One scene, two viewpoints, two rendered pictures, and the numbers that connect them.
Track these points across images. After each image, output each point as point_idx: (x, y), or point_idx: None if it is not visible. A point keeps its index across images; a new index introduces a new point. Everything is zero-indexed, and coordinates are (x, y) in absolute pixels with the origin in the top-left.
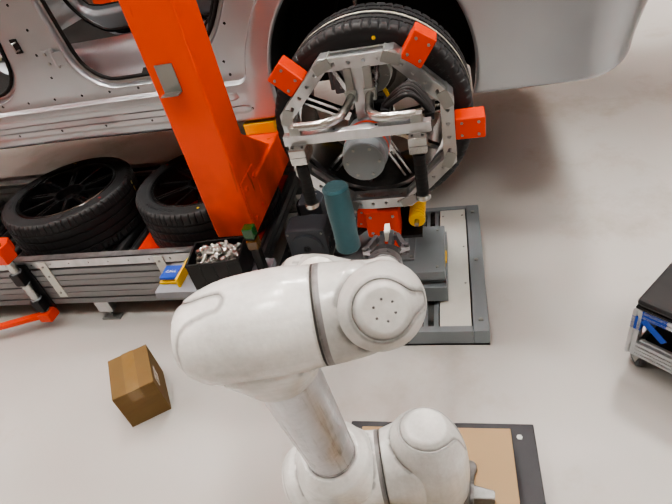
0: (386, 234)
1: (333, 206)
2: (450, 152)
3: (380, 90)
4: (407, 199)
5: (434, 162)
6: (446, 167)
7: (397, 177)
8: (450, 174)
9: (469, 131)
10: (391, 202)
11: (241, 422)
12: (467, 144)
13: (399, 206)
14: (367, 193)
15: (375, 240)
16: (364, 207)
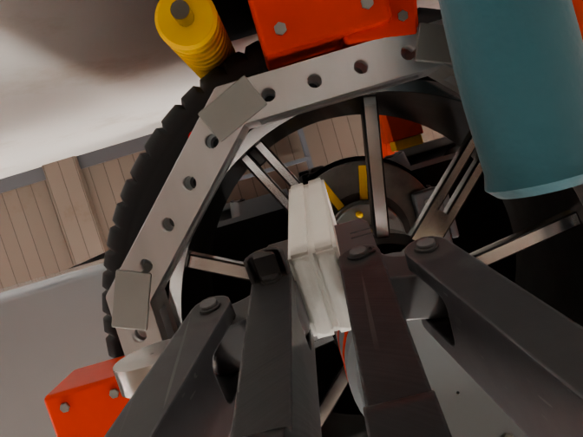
0: (334, 313)
1: (570, 112)
2: (134, 329)
3: (347, 211)
4: (238, 114)
5: (180, 250)
6: (133, 270)
7: (285, 125)
8: (126, 186)
9: (96, 408)
10: (294, 87)
11: None
12: (104, 296)
13: (262, 75)
14: (382, 86)
15: (465, 360)
16: (393, 43)
